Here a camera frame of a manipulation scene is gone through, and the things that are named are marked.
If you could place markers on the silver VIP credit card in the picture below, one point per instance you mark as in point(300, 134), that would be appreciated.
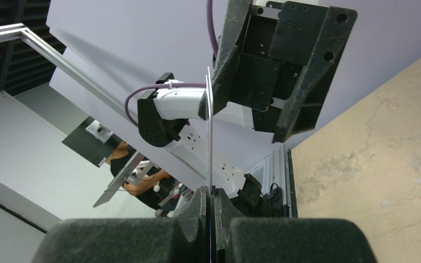
point(209, 112)

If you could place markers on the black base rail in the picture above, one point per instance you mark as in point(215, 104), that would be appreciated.
point(276, 175)

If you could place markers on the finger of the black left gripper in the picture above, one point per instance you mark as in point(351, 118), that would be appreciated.
point(226, 50)
point(312, 39)

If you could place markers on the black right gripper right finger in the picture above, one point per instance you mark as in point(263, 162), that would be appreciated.
point(237, 238)

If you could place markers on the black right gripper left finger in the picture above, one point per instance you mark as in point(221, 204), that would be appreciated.
point(178, 239)

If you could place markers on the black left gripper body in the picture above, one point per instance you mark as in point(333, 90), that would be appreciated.
point(259, 80)

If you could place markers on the aluminium frame rail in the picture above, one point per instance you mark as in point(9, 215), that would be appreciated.
point(20, 31)

